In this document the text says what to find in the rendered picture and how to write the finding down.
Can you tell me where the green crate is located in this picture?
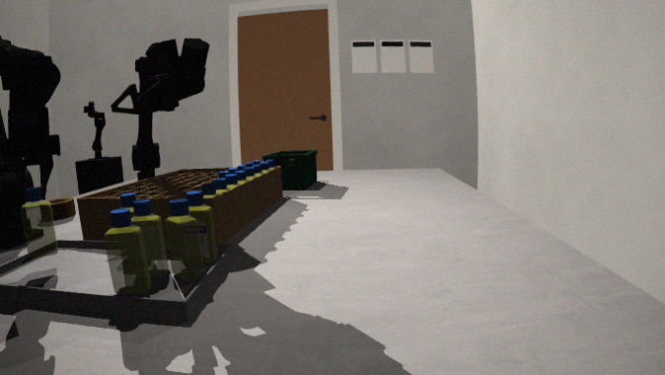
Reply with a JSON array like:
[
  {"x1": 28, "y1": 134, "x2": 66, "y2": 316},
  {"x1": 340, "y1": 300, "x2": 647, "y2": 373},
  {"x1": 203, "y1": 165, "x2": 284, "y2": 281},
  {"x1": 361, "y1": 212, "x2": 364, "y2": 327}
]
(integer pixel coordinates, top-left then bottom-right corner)
[{"x1": 262, "y1": 150, "x2": 318, "y2": 190}]

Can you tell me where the brown cardboard divided carton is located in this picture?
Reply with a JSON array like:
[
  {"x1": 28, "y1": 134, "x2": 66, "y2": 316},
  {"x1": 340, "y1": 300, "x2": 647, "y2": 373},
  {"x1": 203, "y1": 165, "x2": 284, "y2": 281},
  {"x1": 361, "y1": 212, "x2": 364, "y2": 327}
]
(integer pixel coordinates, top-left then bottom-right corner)
[{"x1": 77, "y1": 166, "x2": 283, "y2": 243}]

